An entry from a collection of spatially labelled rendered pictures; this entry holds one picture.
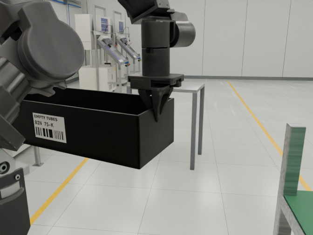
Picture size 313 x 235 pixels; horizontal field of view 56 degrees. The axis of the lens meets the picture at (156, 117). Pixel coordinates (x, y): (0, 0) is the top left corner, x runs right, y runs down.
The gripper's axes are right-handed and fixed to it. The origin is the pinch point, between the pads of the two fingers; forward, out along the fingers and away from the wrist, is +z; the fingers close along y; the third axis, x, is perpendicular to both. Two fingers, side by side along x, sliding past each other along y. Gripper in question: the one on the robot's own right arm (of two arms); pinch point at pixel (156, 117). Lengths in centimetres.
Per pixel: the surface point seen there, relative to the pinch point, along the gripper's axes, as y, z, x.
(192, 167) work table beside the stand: 60, 109, -196
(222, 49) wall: 201, 27, -846
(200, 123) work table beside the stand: 66, 76, -237
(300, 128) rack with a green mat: -27.8, 0.7, -6.8
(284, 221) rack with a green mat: -27.0, 21.4, -6.3
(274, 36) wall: 61, -9, -896
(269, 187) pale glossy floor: -12, 112, -194
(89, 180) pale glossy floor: 138, 111, -134
